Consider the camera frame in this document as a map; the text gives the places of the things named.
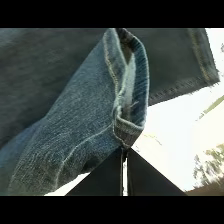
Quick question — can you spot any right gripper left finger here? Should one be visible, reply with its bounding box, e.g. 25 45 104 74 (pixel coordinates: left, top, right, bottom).
65 147 123 197

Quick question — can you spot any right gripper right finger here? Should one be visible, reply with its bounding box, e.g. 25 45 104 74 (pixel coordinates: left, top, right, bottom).
126 147 187 197

